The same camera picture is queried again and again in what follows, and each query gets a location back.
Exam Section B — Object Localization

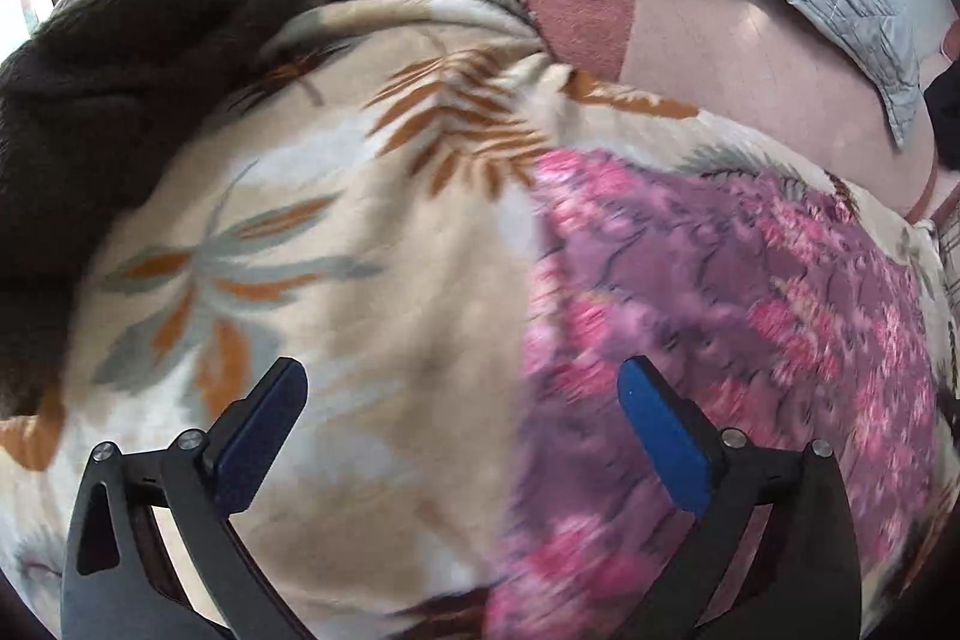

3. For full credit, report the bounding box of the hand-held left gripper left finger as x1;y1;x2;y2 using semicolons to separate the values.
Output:
60;356;310;640

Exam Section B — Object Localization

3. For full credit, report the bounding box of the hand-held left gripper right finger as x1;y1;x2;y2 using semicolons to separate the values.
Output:
616;356;860;640

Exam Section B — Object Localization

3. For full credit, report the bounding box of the purple floral garment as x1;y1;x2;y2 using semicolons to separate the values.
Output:
487;149;946;640

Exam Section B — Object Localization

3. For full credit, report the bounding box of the cream leaf print blanket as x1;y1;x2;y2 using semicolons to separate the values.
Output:
0;0;960;640

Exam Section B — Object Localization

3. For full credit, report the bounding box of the pink bed sheet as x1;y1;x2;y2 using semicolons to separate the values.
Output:
521;0;960;221

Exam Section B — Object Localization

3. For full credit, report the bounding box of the dark brown fuzzy garment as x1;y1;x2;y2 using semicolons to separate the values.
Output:
0;0;481;420

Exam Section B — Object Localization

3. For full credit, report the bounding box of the black garment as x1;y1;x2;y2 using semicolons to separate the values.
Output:
924;62;960;127

